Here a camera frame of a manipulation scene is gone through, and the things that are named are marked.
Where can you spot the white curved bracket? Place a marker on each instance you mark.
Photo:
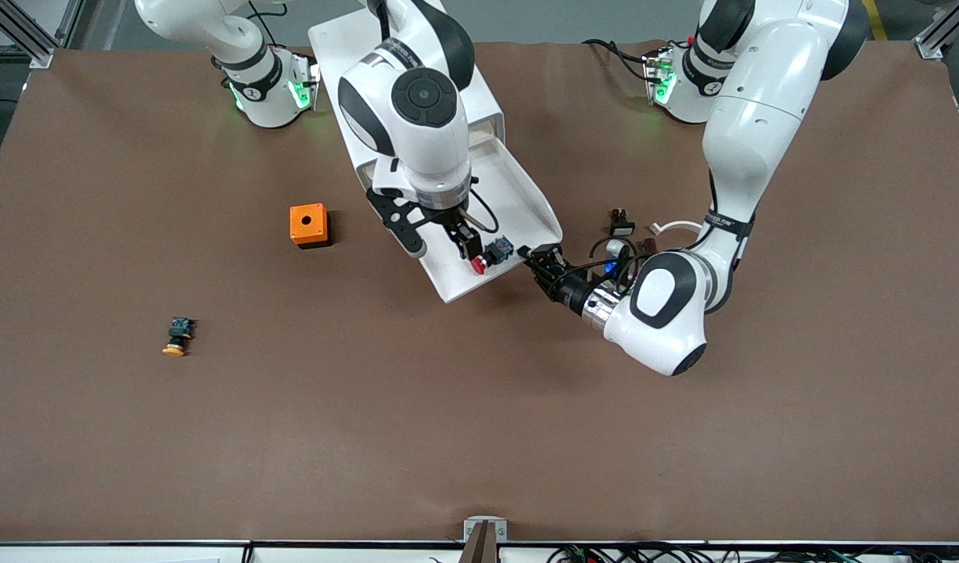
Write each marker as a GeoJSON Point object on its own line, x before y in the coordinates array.
{"type": "Point", "coordinates": [679, 225]}

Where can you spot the brown terminal block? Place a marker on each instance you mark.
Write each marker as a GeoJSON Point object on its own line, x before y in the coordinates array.
{"type": "Point", "coordinates": [649, 245]}

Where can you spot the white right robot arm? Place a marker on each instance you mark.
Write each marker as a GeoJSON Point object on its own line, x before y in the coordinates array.
{"type": "Point", "coordinates": [417, 133]}

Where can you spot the white table edge rail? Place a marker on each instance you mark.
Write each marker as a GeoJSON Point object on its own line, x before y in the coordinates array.
{"type": "Point", "coordinates": [135, 551]}

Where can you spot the orange box with hole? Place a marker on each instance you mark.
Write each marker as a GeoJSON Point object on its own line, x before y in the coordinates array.
{"type": "Point", "coordinates": [307, 223]}

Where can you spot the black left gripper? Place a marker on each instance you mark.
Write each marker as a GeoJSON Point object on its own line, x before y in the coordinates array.
{"type": "Point", "coordinates": [567, 287]}

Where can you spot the red push button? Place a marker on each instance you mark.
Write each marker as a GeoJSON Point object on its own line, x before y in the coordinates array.
{"type": "Point", "coordinates": [495, 252]}

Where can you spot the yellow push button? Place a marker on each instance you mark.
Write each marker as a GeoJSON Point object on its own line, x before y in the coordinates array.
{"type": "Point", "coordinates": [178, 332]}

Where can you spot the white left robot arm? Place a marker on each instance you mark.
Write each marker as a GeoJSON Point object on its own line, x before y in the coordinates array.
{"type": "Point", "coordinates": [753, 141]}

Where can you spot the brown upright post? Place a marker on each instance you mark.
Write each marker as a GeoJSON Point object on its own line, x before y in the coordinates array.
{"type": "Point", "coordinates": [481, 547]}

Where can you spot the grey metal table bracket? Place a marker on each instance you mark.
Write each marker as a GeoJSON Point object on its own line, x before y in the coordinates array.
{"type": "Point", "coordinates": [485, 528]}

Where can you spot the aluminium frame profile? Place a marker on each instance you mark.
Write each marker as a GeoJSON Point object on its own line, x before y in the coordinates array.
{"type": "Point", "coordinates": [937, 39]}
{"type": "Point", "coordinates": [26, 35]}

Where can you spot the black white-faced switch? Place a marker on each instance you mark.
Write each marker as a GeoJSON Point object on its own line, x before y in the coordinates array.
{"type": "Point", "coordinates": [622, 225]}

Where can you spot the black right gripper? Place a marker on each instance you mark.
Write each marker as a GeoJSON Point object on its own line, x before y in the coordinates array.
{"type": "Point", "coordinates": [454, 221]}

